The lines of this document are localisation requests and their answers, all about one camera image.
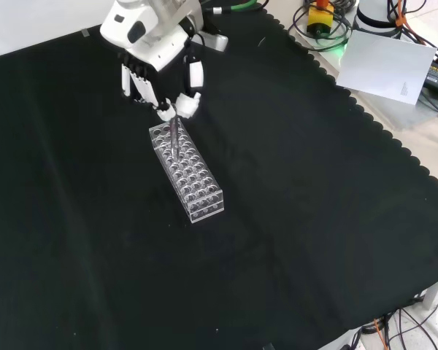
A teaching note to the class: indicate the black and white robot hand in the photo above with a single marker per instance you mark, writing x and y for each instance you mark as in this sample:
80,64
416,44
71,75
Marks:
153,47

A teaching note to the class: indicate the clear glass test tube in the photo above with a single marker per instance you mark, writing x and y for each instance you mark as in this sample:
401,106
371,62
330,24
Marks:
174,138

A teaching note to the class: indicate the clear plastic test tube rack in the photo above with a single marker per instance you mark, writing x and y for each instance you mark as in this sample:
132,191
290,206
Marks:
200,189

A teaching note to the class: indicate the grey tape piece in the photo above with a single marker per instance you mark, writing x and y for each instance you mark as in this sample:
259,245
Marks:
85,33

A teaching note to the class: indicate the yellow stop button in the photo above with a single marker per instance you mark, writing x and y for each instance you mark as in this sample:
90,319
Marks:
319,18

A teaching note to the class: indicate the black bench cloth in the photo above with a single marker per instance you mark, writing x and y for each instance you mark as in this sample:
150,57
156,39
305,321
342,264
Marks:
95,218

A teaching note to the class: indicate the white cylinder base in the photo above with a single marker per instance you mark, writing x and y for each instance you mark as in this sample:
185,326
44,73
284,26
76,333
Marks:
372,14

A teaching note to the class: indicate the white paper sheet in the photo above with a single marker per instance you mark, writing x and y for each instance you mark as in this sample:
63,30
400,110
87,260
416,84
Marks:
383,65

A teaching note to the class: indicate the white table leg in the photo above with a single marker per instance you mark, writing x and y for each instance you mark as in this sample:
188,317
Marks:
433,293

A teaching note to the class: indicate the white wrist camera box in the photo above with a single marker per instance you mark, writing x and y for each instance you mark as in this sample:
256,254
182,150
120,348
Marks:
216,41

